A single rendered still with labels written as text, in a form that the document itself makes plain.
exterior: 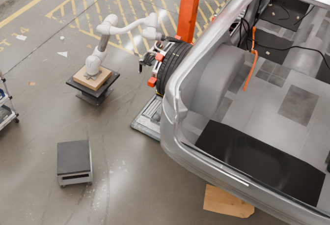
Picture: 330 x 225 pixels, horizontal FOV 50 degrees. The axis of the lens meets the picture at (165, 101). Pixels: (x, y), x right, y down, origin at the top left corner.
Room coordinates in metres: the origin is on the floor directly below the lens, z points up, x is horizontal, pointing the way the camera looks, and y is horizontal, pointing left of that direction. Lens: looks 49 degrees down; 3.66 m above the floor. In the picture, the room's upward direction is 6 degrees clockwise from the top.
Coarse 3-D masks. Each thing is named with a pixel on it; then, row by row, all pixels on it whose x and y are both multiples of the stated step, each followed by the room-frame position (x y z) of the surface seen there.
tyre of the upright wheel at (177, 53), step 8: (176, 48) 2.91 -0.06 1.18; (184, 48) 2.92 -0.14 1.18; (168, 56) 2.81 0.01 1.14; (176, 56) 2.80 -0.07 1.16; (184, 56) 2.80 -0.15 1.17; (168, 64) 2.73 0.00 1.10; (176, 64) 2.72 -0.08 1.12; (160, 72) 2.69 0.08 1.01; (168, 72) 2.67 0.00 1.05; (160, 80) 2.65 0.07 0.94; (160, 88) 2.63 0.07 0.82
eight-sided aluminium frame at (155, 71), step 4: (168, 44) 3.03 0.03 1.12; (172, 44) 3.04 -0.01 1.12; (164, 48) 2.96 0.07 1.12; (168, 48) 2.96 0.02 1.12; (160, 52) 2.89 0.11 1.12; (164, 52) 2.89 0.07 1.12; (156, 64) 2.79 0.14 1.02; (160, 64) 2.79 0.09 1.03; (152, 72) 2.75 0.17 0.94; (156, 72) 2.73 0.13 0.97; (152, 76) 2.74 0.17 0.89; (156, 76) 2.72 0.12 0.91
